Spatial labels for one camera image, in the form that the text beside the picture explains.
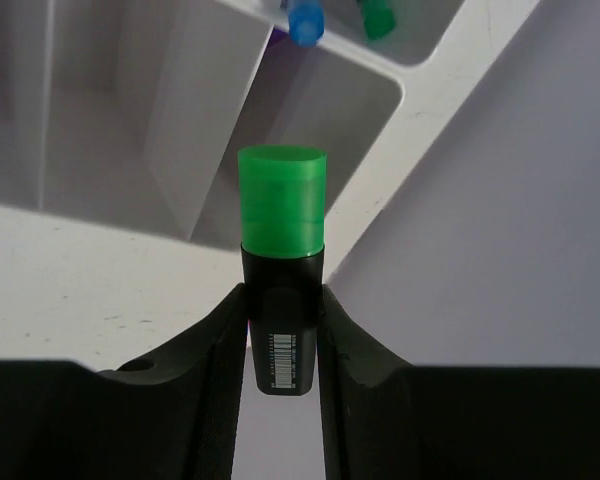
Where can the green highlighter marker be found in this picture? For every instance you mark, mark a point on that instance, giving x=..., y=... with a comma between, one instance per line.
x=282, y=204

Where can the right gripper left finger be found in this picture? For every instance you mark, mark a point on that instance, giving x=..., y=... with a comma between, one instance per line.
x=170, y=413

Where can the blue ballpoint pen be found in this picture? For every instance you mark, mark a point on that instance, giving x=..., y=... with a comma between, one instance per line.
x=305, y=21

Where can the green gel pen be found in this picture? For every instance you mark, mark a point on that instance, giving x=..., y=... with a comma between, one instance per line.
x=378, y=18

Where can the white compartment organizer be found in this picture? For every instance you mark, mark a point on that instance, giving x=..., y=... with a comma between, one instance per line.
x=119, y=112
x=375, y=107

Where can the left white compartment organizer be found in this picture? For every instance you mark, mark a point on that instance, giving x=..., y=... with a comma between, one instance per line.
x=375, y=107

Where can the right white compartment organizer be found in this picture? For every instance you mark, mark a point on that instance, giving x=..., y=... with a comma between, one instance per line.
x=119, y=112

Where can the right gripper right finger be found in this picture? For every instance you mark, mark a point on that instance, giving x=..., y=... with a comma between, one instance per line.
x=384, y=418

